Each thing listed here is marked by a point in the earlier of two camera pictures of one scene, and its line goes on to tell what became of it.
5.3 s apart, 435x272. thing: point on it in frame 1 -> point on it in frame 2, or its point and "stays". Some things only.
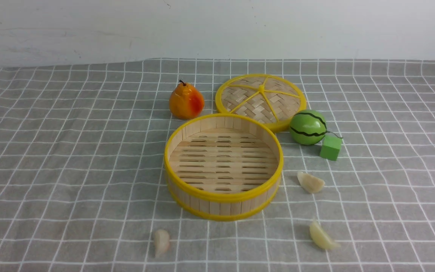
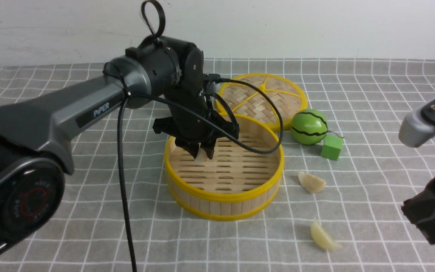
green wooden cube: x=330 y=147 stays
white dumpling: x=162 y=241 -> x=202 y=156
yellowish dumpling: x=321 y=238 stays
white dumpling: x=310 y=183 stays
